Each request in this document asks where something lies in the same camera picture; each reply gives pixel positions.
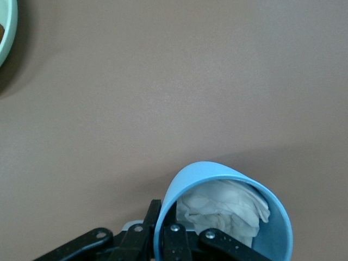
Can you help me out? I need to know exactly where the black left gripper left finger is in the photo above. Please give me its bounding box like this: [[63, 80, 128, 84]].
[[108, 199, 163, 261]]

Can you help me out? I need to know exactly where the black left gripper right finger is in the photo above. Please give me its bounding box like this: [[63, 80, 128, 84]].
[[162, 206, 193, 261]]

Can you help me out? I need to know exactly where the white tissue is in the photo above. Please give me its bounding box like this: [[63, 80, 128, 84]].
[[175, 179, 271, 248]]

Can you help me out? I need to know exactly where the blue cup holding tissue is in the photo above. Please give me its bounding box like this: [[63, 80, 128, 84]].
[[153, 161, 294, 261]]

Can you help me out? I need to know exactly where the mint green plate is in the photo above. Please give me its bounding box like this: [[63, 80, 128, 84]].
[[0, 0, 18, 69]]

